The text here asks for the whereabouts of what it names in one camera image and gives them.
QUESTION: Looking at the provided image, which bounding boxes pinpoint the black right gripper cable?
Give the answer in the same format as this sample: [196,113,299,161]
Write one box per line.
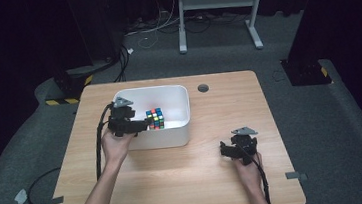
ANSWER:
[239,141,273,204]

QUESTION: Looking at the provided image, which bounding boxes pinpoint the person's right hand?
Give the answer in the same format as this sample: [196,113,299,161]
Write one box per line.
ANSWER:
[231,151,267,192]

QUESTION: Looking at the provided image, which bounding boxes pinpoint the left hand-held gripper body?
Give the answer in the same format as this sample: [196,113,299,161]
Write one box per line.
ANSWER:
[104,94,139,139]

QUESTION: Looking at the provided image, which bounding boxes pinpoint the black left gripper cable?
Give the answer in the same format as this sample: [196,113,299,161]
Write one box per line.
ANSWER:
[89,101,122,182]

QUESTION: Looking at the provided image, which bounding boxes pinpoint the black base with yellow mark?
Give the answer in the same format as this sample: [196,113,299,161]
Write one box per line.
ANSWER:
[279,54,334,89]

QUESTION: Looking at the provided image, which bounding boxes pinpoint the person's left hand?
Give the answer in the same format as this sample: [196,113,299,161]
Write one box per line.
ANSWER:
[99,125,140,170]

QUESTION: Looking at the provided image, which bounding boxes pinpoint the grey tape strip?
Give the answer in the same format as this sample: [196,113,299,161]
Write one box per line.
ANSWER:
[39,195,65,204]
[284,169,309,183]

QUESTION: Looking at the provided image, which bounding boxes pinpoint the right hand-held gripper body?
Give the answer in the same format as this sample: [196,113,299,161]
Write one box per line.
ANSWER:
[229,125,262,167]

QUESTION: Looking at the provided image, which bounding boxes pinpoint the bundle of black floor cables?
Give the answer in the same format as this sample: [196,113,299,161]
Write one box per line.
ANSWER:
[107,6,254,83]

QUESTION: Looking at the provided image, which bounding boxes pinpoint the white plastic bin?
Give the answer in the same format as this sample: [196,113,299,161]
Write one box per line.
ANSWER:
[111,82,194,153]

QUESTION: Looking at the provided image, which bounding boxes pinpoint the grey round table grommet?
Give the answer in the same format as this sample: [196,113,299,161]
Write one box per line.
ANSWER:
[196,83,210,94]

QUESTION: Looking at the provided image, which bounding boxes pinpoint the black base with yellow stripes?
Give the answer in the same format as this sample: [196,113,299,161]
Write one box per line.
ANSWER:
[41,63,97,108]

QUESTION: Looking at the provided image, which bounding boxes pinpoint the multicoloured puzzle cube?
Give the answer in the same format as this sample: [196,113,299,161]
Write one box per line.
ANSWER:
[145,107,167,132]

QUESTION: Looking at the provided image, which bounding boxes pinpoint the white metal stand frame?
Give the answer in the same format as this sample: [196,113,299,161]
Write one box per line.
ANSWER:
[174,0,273,58]

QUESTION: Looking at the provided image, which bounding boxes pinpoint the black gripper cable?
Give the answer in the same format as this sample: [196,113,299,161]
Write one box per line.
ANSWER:
[239,141,273,204]
[89,101,122,182]

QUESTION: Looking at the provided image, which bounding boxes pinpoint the black floor cable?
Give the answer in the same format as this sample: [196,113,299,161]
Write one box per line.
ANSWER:
[24,166,65,204]

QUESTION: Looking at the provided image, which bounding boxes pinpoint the thin white floor cable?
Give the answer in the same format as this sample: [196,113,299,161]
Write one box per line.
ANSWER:
[121,0,183,52]

